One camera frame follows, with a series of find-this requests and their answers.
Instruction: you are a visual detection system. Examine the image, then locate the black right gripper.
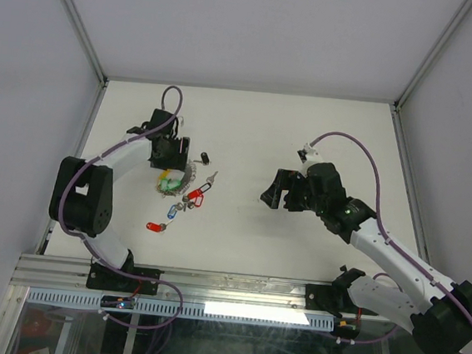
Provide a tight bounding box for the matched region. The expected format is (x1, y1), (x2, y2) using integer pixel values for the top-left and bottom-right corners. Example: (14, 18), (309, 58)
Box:
(259, 167), (329, 215)

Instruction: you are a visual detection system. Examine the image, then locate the large grey keyring yellow handle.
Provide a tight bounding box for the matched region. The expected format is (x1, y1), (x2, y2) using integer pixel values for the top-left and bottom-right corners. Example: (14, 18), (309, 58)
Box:
(156, 161), (197, 197)

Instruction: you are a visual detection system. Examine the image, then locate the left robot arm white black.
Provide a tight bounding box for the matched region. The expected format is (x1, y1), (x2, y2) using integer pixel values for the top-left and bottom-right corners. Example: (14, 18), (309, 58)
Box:
(48, 108), (191, 291)

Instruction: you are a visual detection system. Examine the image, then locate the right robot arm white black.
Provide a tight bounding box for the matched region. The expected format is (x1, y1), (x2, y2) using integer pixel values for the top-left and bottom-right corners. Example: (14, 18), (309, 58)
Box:
(260, 162), (472, 354)

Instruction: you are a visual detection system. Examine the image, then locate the green key tag right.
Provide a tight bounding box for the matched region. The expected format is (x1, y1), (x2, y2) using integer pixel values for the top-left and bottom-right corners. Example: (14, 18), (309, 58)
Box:
(167, 180), (181, 190)

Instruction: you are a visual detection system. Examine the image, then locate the black key tag with key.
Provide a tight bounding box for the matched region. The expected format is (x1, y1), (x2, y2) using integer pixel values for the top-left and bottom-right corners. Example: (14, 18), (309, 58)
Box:
(193, 152), (210, 166)

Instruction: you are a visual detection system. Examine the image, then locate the red solid key tag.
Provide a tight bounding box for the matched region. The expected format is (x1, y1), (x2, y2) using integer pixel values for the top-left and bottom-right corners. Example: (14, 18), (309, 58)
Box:
(187, 189), (203, 199)

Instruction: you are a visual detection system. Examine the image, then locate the red key tag white label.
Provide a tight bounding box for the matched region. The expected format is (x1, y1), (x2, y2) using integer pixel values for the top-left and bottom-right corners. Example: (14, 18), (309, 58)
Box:
(192, 196), (204, 207)

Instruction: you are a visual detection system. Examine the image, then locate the silver key pair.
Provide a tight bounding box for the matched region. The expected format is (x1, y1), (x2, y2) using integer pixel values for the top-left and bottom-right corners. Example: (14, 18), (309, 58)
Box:
(176, 197), (195, 212)

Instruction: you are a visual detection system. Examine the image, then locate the blue key tag with key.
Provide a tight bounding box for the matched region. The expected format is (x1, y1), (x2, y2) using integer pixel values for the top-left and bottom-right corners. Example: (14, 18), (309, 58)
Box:
(167, 204), (177, 220)

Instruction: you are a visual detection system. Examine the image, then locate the red key tag with key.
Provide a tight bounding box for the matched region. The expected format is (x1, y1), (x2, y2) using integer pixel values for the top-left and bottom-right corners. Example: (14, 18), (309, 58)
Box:
(146, 219), (173, 233)

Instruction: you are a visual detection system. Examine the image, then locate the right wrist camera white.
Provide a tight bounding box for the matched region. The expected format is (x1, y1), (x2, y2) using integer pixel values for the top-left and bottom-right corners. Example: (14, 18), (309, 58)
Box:
(297, 143), (324, 170)

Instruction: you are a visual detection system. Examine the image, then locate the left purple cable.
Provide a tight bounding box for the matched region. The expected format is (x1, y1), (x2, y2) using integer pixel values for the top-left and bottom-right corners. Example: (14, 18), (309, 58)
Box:
(47, 76), (205, 332)

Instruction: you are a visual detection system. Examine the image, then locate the purple cable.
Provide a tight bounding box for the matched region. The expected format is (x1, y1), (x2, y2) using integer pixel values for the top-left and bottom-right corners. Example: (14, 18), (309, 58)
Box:
(290, 129), (472, 354)
(47, 76), (205, 332)

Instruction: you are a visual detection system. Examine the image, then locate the grey slotted cable duct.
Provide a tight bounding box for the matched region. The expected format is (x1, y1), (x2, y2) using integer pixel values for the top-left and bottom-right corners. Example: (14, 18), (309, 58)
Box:
(27, 287), (335, 332)

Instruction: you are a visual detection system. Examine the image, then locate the aluminium mounting rail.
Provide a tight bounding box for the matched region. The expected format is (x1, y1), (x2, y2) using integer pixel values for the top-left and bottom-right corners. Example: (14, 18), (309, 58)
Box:
(10, 253), (330, 313)

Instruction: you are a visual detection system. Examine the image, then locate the left aluminium frame post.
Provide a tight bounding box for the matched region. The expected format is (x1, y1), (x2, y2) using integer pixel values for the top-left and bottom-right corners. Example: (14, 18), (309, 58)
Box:
(32, 0), (117, 86)

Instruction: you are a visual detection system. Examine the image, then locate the aluminium frame post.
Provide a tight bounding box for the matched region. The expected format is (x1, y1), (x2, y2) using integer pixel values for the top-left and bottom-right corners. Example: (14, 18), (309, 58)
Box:
(32, 0), (117, 86)
(392, 0), (472, 119)

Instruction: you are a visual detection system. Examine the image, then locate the right aluminium frame post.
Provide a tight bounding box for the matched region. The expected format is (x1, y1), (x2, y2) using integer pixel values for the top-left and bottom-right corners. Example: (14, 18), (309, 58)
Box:
(392, 0), (472, 119)

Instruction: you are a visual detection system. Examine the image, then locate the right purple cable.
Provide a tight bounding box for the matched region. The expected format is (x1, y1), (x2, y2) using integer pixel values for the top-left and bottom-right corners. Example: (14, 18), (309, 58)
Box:
(290, 129), (472, 354)

